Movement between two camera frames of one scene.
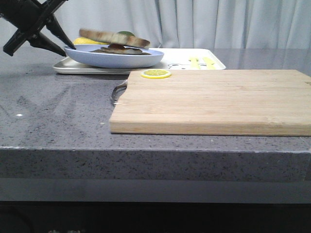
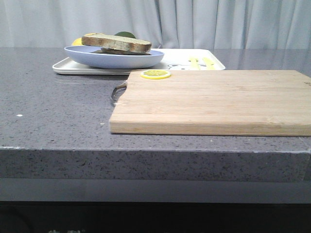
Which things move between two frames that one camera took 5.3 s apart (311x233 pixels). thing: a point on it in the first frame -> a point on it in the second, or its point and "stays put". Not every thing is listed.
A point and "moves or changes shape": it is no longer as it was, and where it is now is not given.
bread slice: (121, 51) stays put
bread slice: (112, 38) moves or changes shape
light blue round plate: (83, 56) stays put
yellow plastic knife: (210, 64) stays put
